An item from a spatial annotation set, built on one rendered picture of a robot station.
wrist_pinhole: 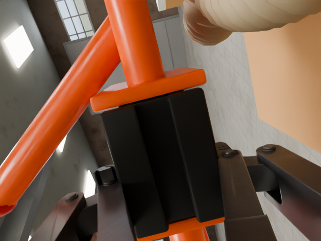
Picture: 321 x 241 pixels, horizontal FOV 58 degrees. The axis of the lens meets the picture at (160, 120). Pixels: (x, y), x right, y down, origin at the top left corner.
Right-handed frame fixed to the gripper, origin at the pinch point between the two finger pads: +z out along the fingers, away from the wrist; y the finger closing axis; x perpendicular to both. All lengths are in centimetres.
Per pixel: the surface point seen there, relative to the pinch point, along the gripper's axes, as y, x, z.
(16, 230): -250, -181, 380
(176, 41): 97, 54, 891
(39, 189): -240, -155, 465
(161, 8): 18, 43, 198
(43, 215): -280, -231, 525
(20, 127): -280, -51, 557
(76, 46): -196, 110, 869
